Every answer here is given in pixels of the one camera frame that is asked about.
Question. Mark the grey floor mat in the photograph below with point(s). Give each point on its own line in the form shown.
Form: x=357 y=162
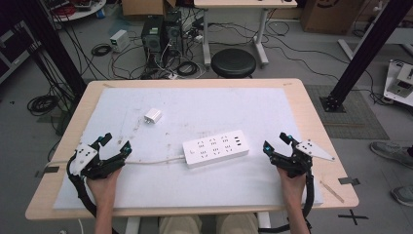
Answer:
x=357 y=120

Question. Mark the black metal frame post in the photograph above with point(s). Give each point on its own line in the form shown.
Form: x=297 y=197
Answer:
x=367 y=52
x=55 y=48

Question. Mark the black tape cross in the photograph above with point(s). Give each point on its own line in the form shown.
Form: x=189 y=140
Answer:
x=353 y=217

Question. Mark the black round stool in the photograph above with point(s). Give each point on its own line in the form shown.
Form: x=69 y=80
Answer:
x=233 y=62

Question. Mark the white charger plug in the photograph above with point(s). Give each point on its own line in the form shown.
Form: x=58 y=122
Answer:
x=153 y=115

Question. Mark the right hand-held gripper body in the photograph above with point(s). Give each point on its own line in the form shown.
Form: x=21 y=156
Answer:
x=293 y=161

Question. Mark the white foam mat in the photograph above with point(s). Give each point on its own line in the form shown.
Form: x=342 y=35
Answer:
x=207 y=110

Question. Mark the person's right hand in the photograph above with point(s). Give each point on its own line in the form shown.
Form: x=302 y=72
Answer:
x=293 y=190

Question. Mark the round white table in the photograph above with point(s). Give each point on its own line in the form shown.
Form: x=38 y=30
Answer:
x=87 y=11

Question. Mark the black computer tower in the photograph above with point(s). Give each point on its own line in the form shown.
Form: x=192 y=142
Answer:
x=152 y=42
x=173 y=34

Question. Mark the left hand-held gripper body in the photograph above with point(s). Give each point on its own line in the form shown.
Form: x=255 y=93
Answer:
x=82 y=157

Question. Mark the black tape strip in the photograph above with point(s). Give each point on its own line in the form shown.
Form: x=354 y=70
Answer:
x=349 y=181
x=51 y=169

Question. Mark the person's left hand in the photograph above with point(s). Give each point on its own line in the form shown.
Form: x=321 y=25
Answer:
x=104 y=188

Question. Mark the thin wooden stick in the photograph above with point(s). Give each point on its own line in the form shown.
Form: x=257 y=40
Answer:
x=331 y=191

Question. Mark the person's left leg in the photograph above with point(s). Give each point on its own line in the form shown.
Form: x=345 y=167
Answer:
x=180 y=226

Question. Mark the white power strip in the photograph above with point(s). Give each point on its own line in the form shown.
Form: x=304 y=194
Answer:
x=216 y=148

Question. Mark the white machine base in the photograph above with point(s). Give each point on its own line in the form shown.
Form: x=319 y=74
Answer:
x=399 y=81

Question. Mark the grey metal rack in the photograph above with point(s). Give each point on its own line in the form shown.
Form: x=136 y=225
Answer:
x=16 y=55

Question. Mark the person's right leg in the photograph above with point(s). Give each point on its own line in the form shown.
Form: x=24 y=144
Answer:
x=237 y=225

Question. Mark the white-legged wooden desk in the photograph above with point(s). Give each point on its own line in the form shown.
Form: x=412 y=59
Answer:
x=243 y=3

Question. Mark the person's leg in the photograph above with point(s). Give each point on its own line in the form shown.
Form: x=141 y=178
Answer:
x=237 y=225
x=180 y=226

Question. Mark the white table leg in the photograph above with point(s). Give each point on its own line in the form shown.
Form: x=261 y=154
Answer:
x=264 y=220
x=132 y=226

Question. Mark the white power supply box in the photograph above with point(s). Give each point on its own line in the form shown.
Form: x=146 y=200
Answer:
x=119 y=40

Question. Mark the large brown cardboard box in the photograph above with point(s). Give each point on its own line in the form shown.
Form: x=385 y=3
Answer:
x=329 y=14

